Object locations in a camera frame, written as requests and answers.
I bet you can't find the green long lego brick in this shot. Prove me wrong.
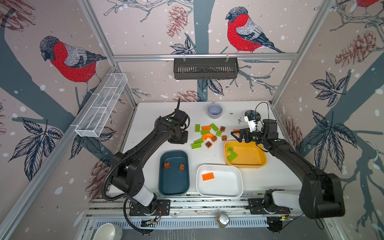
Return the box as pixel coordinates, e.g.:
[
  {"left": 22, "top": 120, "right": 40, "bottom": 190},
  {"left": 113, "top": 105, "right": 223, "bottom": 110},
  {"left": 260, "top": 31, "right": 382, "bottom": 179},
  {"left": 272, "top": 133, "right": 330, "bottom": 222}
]
[{"left": 191, "top": 143, "right": 202, "bottom": 149}]

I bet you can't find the orange lego plate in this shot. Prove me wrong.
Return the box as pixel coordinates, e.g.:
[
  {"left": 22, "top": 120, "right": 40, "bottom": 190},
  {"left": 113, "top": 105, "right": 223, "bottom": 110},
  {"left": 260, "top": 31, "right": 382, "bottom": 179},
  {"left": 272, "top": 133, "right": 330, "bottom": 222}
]
[{"left": 202, "top": 173, "right": 215, "bottom": 181}]

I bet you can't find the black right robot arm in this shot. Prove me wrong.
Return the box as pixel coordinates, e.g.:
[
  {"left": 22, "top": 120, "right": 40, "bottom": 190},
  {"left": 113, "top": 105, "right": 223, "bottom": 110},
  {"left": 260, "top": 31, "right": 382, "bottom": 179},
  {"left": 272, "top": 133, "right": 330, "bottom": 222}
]
[{"left": 231, "top": 119, "right": 346, "bottom": 220}]

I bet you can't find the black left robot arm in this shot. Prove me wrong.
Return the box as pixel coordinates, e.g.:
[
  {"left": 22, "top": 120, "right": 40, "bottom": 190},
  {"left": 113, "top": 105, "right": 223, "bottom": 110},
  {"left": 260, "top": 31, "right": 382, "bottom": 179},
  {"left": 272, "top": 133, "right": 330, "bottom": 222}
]
[{"left": 101, "top": 100, "right": 191, "bottom": 214}]

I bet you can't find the yellow rectangular tray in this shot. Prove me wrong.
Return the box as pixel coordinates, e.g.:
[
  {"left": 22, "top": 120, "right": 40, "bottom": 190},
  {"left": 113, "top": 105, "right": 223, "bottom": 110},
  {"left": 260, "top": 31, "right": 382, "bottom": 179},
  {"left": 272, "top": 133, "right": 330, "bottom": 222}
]
[{"left": 224, "top": 141, "right": 267, "bottom": 168}]

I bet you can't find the green lego brick top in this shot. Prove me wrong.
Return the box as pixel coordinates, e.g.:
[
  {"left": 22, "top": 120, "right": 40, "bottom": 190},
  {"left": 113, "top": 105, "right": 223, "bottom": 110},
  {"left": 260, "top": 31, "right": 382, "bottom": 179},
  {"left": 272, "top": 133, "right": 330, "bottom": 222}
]
[{"left": 210, "top": 124, "right": 219, "bottom": 132}]

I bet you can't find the orange curved lego arch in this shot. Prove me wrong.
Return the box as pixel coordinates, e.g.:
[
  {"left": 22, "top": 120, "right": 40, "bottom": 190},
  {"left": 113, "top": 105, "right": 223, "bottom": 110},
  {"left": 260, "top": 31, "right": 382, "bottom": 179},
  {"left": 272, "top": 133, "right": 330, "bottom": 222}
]
[{"left": 202, "top": 133, "right": 217, "bottom": 142}]

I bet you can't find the lavender plastic cup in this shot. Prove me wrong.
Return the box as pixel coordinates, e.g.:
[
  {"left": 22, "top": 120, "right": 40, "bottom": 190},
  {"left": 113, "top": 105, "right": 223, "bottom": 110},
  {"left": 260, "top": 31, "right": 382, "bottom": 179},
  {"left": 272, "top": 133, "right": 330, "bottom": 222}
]
[{"left": 207, "top": 102, "right": 223, "bottom": 119}]

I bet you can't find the dark teal rectangular tray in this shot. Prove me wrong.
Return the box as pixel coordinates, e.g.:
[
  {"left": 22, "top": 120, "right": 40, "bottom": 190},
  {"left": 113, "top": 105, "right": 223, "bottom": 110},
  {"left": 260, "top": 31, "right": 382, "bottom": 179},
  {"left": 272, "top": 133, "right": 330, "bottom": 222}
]
[{"left": 158, "top": 151, "right": 190, "bottom": 196}]

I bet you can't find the white rectangular tray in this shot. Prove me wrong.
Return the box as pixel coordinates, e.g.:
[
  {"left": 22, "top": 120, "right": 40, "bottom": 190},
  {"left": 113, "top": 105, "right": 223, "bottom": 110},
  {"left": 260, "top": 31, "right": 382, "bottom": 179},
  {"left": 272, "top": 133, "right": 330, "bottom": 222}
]
[{"left": 196, "top": 165, "right": 244, "bottom": 199}]

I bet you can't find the round silver knob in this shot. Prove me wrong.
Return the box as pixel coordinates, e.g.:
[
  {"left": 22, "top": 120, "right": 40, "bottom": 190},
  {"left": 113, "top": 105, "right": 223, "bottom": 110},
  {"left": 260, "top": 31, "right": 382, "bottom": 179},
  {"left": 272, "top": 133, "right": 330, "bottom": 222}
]
[{"left": 216, "top": 212, "right": 230, "bottom": 228}]

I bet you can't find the white bowl at bottom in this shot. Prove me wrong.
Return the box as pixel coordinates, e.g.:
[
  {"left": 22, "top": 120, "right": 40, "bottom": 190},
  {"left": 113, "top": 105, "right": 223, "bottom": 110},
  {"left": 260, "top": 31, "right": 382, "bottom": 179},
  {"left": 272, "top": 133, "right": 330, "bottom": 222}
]
[{"left": 93, "top": 223, "right": 123, "bottom": 240}]

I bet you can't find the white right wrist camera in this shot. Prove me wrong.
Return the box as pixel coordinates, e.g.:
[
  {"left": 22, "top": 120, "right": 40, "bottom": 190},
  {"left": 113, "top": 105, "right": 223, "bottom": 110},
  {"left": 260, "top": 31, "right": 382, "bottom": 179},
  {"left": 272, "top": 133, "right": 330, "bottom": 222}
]
[{"left": 244, "top": 116, "right": 260, "bottom": 133}]

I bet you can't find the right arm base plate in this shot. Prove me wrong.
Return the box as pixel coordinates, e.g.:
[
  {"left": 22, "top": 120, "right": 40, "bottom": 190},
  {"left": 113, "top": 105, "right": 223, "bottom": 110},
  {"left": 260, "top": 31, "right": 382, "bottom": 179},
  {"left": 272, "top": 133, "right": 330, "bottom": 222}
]
[{"left": 248, "top": 198, "right": 291, "bottom": 215}]

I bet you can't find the black hanging wire basket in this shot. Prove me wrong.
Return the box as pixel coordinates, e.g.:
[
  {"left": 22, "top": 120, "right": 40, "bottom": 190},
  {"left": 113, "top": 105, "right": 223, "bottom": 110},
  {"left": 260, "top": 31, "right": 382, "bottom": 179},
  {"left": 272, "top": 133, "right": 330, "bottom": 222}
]
[{"left": 174, "top": 58, "right": 239, "bottom": 80}]

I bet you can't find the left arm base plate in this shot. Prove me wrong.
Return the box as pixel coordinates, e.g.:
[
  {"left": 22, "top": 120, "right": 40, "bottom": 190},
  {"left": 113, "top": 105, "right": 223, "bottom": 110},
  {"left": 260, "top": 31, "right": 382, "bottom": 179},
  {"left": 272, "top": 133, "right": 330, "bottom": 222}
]
[{"left": 129, "top": 199, "right": 171, "bottom": 217}]

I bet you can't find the white wire mesh basket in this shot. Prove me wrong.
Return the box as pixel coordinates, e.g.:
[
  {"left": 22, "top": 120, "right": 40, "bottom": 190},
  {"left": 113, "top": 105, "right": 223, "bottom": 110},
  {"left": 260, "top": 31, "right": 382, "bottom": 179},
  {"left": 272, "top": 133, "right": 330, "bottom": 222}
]
[{"left": 75, "top": 73, "right": 128, "bottom": 138}]

